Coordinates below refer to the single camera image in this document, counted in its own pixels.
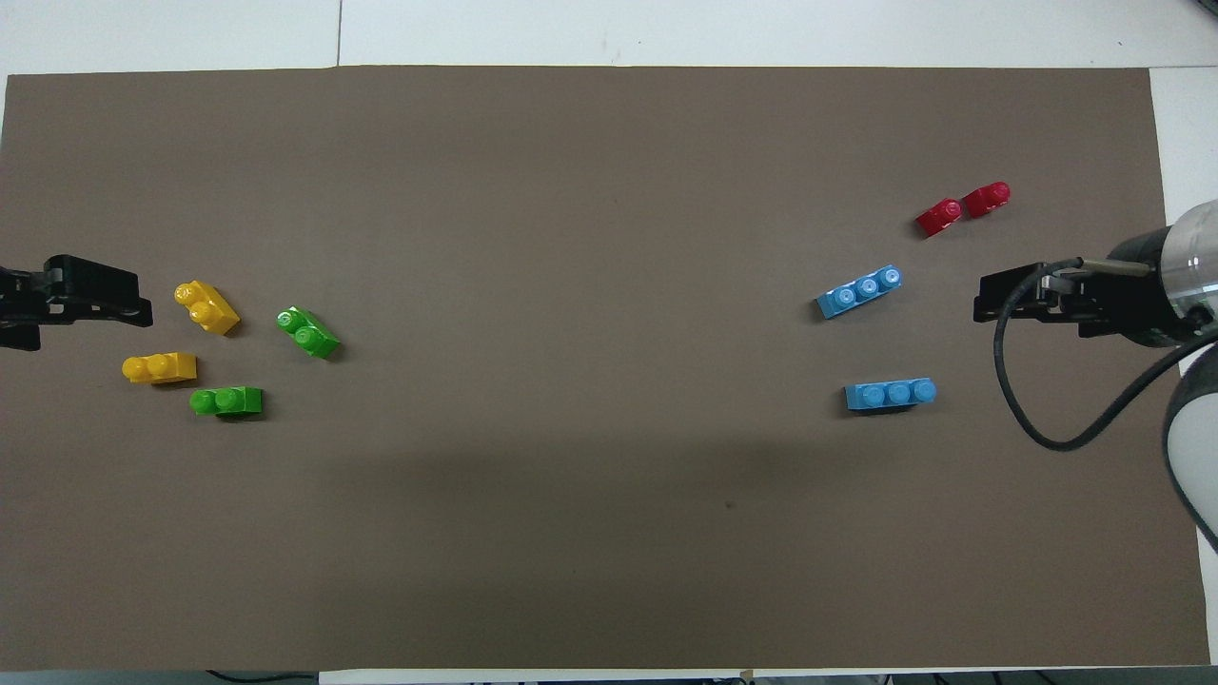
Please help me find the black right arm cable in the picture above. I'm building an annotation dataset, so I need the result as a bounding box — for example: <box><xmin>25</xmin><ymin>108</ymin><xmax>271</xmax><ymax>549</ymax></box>
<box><xmin>992</xmin><ymin>257</ymin><xmax>1218</xmax><ymax>454</ymax></box>

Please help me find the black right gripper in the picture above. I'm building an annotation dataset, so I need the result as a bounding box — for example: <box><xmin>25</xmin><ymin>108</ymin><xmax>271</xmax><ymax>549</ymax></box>
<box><xmin>972</xmin><ymin>228</ymin><xmax>1182</xmax><ymax>349</ymax></box>

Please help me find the blue three-stud toy block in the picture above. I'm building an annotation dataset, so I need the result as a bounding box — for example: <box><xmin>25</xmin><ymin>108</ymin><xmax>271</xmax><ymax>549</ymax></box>
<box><xmin>815</xmin><ymin>264</ymin><xmax>904</xmax><ymax>321</ymax></box>
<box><xmin>845</xmin><ymin>378</ymin><xmax>937</xmax><ymax>412</ymax></box>

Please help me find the red one-stud toy block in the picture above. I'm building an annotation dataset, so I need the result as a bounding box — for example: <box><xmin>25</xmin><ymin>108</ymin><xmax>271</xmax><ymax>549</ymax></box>
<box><xmin>915</xmin><ymin>198</ymin><xmax>964</xmax><ymax>239</ymax></box>
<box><xmin>963</xmin><ymin>182</ymin><xmax>1012</xmax><ymax>219</ymax></box>

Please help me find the thin black cable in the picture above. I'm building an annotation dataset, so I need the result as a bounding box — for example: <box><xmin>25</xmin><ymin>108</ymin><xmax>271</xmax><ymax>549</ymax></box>
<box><xmin>205</xmin><ymin>669</ymin><xmax>320</xmax><ymax>685</ymax></box>

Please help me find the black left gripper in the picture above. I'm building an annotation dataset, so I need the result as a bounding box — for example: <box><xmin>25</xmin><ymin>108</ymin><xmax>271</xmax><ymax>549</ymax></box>
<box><xmin>0</xmin><ymin>254</ymin><xmax>154</xmax><ymax>352</ymax></box>

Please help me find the green two-stud toy block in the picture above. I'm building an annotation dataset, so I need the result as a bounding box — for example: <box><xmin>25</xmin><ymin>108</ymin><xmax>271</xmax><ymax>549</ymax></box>
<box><xmin>276</xmin><ymin>306</ymin><xmax>342</xmax><ymax>361</ymax></box>
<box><xmin>190</xmin><ymin>385</ymin><xmax>264</xmax><ymax>418</ymax></box>

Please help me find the yellow two-stud toy block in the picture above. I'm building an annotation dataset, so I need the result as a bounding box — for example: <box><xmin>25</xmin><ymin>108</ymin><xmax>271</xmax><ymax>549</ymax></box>
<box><xmin>122</xmin><ymin>352</ymin><xmax>198</xmax><ymax>384</ymax></box>
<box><xmin>175</xmin><ymin>281</ymin><xmax>241</xmax><ymax>336</ymax></box>

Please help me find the brown table mat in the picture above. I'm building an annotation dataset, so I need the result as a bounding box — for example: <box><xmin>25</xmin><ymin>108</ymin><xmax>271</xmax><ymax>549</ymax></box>
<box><xmin>0</xmin><ymin>65</ymin><xmax>1211</xmax><ymax>672</ymax></box>

